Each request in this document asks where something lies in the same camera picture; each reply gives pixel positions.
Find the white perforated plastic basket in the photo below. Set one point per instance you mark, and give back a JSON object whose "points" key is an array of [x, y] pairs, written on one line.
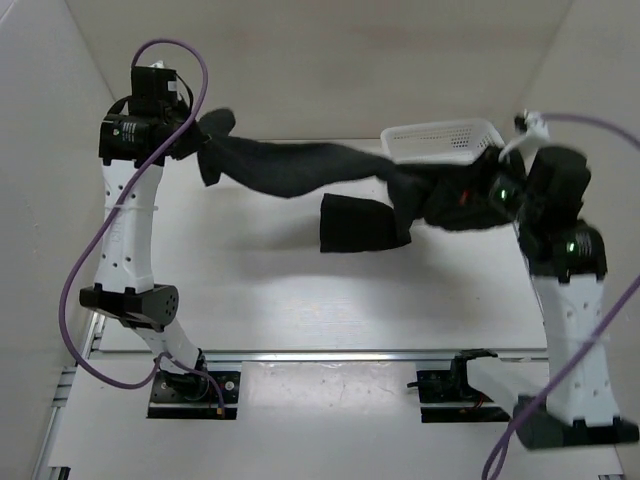
{"points": [[458, 141]]}

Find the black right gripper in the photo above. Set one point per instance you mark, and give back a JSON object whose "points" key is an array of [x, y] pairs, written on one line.
{"points": [[512, 160]]}

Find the black trousers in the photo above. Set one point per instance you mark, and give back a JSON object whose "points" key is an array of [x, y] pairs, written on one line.
{"points": [[370, 202]]}

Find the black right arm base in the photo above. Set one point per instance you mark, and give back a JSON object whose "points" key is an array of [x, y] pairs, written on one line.
{"points": [[446, 397]]}

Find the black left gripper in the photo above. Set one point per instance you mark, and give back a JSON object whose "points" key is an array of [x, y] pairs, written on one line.
{"points": [[197, 141]]}

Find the aluminium front rail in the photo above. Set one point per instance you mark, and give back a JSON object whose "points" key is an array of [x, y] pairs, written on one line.
{"points": [[336, 356]]}

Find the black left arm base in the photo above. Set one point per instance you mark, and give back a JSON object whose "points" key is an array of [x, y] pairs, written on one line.
{"points": [[194, 398]]}

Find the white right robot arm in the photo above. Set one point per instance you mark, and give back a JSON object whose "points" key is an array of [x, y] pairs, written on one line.
{"points": [[566, 261]]}

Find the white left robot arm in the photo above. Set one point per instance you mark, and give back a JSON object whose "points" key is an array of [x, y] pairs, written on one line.
{"points": [[124, 287]]}

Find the white front cover board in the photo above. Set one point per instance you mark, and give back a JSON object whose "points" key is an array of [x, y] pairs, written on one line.
{"points": [[294, 421]]}

